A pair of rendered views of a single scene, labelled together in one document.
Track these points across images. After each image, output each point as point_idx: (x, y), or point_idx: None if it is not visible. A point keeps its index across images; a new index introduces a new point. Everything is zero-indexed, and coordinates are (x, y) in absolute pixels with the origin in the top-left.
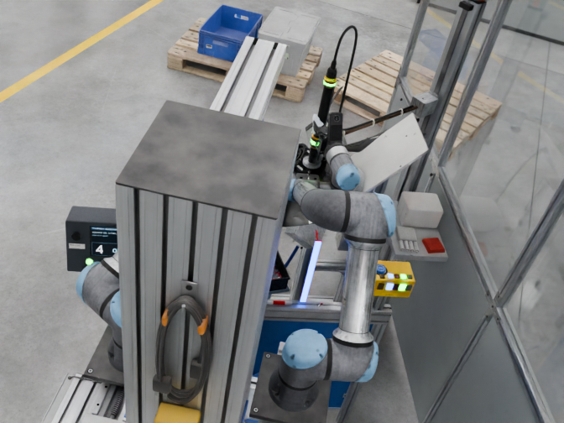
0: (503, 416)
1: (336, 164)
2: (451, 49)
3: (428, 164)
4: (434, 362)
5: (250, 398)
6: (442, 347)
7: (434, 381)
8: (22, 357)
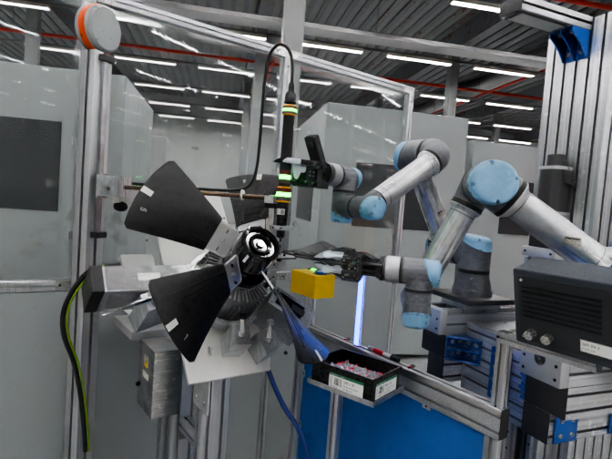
0: (323, 313)
1: (350, 169)
2: (106, 113)
3: (49, 300)
4: (234, 403)
5: (493, 325)
6: (237, 379)
7: (246, 413)
8: None
